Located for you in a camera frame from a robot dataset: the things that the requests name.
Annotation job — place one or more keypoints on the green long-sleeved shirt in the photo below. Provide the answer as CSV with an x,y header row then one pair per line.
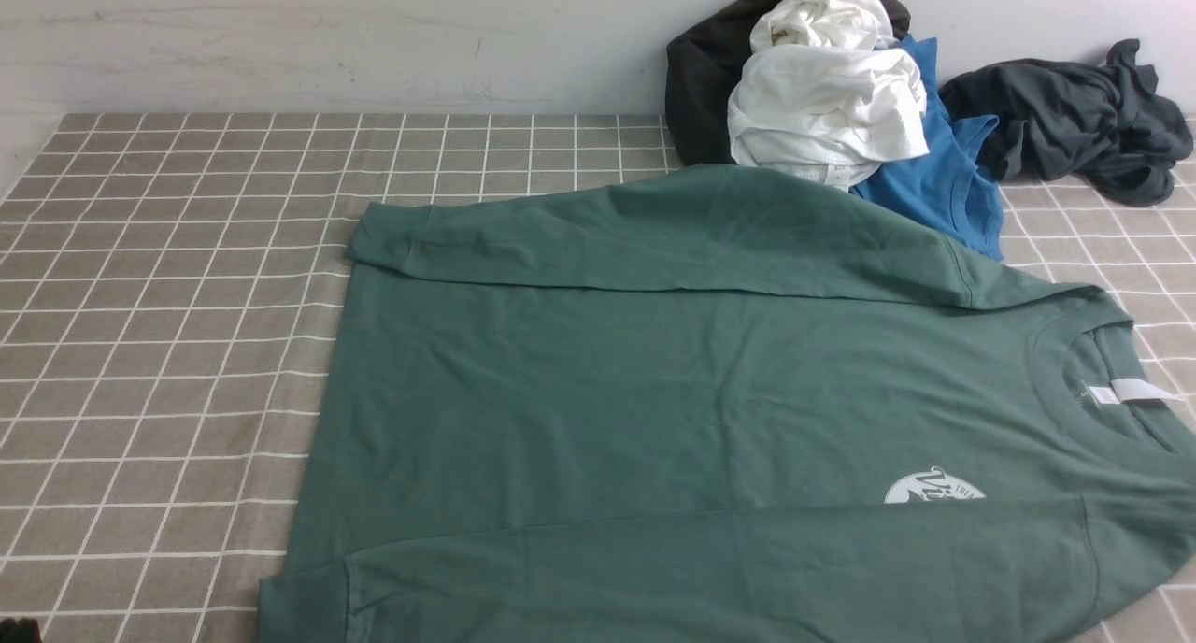
x,y
722,406

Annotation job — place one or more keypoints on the black garment under white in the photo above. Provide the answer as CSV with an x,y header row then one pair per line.
x,y
703,66

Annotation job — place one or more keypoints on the white crumpled garment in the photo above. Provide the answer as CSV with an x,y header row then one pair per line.
x,y
827,94

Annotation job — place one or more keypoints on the blue garment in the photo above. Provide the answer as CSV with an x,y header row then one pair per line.
x,y
945,189

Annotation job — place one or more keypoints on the grey checkered tablecloth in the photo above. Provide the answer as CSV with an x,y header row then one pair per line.
x,y
172,293

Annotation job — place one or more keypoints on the dark grey crumpled garment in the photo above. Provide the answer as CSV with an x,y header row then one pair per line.
x,y
1105,123

